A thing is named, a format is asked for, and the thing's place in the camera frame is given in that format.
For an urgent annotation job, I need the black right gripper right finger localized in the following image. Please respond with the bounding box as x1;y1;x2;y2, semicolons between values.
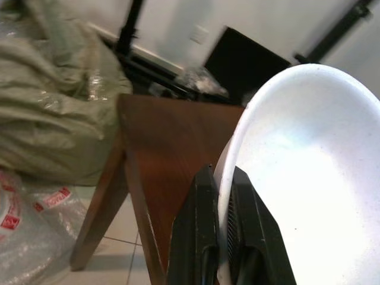
226;166;297;285

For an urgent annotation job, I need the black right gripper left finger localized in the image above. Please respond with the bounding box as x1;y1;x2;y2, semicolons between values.
166;163;222;285

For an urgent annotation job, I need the white speckled plate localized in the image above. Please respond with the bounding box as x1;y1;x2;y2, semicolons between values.
213;62;380;285

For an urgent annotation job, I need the brown wooden table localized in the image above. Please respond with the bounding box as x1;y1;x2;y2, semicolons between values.
69;93;246;285

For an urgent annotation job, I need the crumpled clear plastic wrap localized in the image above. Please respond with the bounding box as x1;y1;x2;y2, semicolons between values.
148;66;230;99

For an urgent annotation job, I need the clear bubble wrap bag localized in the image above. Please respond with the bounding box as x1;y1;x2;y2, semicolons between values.
0;169;90;285

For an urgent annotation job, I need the black flat panel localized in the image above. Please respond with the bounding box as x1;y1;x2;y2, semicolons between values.
204;26;292;105

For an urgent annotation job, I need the black tripod stand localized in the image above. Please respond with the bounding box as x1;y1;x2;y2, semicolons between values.
115;0;208;102
293;0;375;64

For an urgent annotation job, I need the green woven sack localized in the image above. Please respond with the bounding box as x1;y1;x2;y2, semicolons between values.
0;0;133;185

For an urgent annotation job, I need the white wall socket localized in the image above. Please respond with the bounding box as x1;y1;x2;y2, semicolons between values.
189;24;210;45

